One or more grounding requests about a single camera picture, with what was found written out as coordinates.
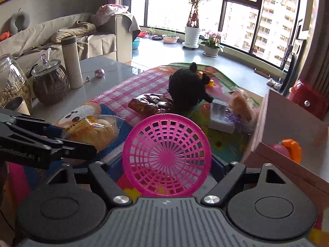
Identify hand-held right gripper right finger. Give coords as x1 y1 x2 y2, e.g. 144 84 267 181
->
202 159 287 207

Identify tall plant in white pot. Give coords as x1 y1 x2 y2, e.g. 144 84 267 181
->
181 0 210 50

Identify pink plastic basket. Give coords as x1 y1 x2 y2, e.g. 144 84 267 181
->
122 113 212 197

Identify small white shoes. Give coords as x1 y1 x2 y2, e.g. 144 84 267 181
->
266 78 282 89

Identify black standing panel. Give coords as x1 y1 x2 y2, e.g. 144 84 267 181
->
281 44 296 93

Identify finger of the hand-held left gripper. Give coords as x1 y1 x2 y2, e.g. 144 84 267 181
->
31 134 98 160
0 108 66 140

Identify orange pink plastic toy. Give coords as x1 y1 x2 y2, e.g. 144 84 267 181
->
269 138 302 164

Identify yellow label bread packet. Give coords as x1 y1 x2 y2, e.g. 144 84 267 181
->
62 114 119 151

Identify brown bread packet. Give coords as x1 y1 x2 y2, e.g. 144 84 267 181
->
128 93 175 115

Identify metal cup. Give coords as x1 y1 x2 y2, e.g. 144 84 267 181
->
4 96 31 116

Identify glass jar of peanuts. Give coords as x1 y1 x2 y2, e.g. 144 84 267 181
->
0 54 32 114

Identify folded beige blanket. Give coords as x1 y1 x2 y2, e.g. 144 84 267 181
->
50 20 97 44

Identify colourful printed play mat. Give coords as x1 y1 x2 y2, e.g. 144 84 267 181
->
8 62 265 204

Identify beige covered sofa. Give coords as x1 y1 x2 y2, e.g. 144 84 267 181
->
0 13 134 69

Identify white thermos bottle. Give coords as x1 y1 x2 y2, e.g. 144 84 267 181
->
61 35 83 90

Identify white clear-lid box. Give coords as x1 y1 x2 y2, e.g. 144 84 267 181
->
209 100 239 134

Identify pink planter bowl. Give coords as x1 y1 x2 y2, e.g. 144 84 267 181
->
162 30 180 44

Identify pastry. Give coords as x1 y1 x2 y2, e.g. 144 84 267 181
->
227 87 260 132

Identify glass jar of dark tea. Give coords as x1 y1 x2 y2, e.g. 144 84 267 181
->
31 54 70 106

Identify yellow plastic toy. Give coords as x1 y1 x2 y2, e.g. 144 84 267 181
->
198 71 215 86

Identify cardboard box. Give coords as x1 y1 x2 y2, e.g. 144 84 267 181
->
243 89 329 198

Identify grey neck pillow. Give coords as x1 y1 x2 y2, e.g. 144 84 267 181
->
11 8 31 34

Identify black plush toy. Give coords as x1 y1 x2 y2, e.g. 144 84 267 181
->
167 62 214 116

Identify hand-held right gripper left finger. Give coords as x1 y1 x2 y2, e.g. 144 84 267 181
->
47 161 130 208

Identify beige window curtain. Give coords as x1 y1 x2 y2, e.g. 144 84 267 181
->
306 0 329 103

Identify pink flowers in white pot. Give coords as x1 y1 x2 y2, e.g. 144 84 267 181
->
200 29 224 57

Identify pink floral pillow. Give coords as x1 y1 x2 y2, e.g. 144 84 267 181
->
93 4 130 26

